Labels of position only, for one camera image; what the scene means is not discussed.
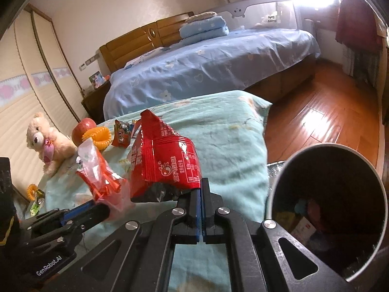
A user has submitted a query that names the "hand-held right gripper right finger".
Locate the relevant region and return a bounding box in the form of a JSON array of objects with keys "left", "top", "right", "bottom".
[{"left": 201, "top": 178, "right": 362, "bottom": 292}]

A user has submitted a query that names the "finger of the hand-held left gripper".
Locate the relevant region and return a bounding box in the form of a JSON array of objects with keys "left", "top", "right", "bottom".
[
  {"left": 21, "top": 223, "right": 86, "bottom": 256},
  {"left": 22, "top": 202, "right": 110, "bottom": 235}
]

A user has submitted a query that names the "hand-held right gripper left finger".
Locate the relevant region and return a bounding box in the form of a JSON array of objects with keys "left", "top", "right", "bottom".
[{"left": 53, "top": 190, "right": 202, "bottom": 292}]

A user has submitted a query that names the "orange clear plastic packet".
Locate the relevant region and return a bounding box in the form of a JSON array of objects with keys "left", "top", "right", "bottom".
[{"left": 75, "top": 141, "right": 136, "bottom": 219}]

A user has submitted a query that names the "large red snack packet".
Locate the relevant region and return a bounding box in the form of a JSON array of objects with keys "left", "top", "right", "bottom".
[{"left": 126, "top": 109, "right": 203, "bottom": 203}]

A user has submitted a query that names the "large yellow coil ring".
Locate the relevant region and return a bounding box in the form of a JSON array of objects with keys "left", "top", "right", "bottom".
[{"left": 83, "top": 127, "right": 111, "bottom": 153}]

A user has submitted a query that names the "small red cartoon packet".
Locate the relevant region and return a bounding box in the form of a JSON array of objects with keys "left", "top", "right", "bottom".
[{"left": 111, "top": 119, "right": 136, "bottom": 149}]

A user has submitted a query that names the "round dark trash bin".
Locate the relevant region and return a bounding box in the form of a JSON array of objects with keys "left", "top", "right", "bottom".
[{"left": 266, "top": 144, "right": 388, "bottom": 283}]

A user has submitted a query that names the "green snack wrapper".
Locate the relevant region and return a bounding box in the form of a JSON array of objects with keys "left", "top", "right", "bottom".
[{"left": 30, "top": 190, "right": 46, "bottom": 216}]

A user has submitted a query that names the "cream teddy bear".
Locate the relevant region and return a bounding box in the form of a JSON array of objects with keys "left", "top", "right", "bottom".
[{"left": 26, "top": 112, "right": 78, "bottom": 177}]

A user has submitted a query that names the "red yellow apple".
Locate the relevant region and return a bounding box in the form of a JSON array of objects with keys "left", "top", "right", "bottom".
[{"left": 72, "top": 118, "right": 97, "bottom": 146}]

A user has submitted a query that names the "dark wooden nightstand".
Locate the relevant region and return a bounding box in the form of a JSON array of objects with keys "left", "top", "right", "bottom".
[{"left": 81, "top": 81, "right": 111, "bottom": 125}]

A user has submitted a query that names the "cream sliding door wardrobe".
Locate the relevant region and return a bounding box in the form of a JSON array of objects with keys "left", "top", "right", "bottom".
[{"left": 0, "top": 4, "right": 88, "bottom": 195}]

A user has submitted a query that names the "bed with blue sheet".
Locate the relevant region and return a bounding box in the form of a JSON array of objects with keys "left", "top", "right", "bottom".
[{"left": 103, "top": 29, "right": 321, "bottom": 120}]

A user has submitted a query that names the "white blue flat pillow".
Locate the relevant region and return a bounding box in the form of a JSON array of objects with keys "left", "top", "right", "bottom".
[{"left": 126, "top": 47, "right": 165, "bottom": 67}]

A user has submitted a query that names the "wooden headboard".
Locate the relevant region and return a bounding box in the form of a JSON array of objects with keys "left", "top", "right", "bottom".
[{"left": 100, "top": 12, "right": 195, "bottom": 75}]

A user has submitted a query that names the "folded blue quilt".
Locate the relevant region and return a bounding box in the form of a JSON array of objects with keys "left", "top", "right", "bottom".
[{"left": 179, "top": 15, "right": 229, "bottom": 45}]

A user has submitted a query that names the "small patterned pillow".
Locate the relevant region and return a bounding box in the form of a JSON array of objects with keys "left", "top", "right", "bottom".
[{"left": 185, "top": 11, "right": 218, "bottom": 23}]

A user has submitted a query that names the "grey curtain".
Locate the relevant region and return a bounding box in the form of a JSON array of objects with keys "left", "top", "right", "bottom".
[{"left": 343, "top": 47, "right": 380, "bottom": 82}]

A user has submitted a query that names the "dark red hanging coat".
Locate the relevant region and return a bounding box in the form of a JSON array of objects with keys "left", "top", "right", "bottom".
[{"left": 336, "top": 0, "right": 383, "bottom": 52}]

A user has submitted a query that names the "photo frame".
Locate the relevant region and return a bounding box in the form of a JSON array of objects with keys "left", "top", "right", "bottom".
[{"left": 89, "top": 71, "right": 107, "bottom": 89}]

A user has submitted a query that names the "wall switch panel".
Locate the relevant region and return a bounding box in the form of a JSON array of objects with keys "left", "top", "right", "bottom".
[{"left": 80, "top": 55, "right": 101, "bottom": 70}]

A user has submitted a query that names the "grey bed guard rail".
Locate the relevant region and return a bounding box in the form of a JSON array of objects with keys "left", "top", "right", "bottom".
[{"left": 210, "top": 0, "right": 301, "bottom": 32}]

